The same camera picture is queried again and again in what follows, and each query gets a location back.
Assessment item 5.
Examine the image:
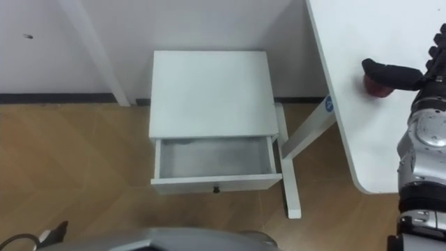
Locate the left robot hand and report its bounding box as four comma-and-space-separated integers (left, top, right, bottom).
36, 220, 70, 249

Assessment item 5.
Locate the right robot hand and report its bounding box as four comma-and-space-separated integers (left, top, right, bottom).
361, 23, 446, 102

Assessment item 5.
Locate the red soft toy fruit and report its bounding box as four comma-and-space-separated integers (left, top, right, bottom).
362, 74, 395, 99

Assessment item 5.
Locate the white desk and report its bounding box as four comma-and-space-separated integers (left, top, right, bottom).
272, 0, 446, 220

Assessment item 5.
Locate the robot body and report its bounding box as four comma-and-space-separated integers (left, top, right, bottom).
34, 227, 280, 251

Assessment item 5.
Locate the white cabinet drawer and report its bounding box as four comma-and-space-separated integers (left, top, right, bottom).
150, 136, 284, 196

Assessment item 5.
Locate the white bedside cabinet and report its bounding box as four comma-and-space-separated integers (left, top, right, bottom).
148, 50, 284, 196

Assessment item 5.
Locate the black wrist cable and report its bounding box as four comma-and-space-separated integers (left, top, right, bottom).
0, 232, 40, 251

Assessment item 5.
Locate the white slanted post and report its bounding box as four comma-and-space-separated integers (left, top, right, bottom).
57, 0, 132, 107

